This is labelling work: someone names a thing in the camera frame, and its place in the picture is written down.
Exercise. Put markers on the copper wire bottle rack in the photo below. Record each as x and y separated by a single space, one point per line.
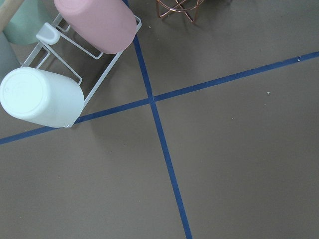
163 10

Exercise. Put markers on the white plastic cup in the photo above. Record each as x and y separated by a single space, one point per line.
41 97

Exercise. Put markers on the mint green plastic cup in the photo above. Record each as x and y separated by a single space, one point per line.
26 22

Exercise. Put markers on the pink plastic cup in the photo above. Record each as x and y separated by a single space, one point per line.
108 25

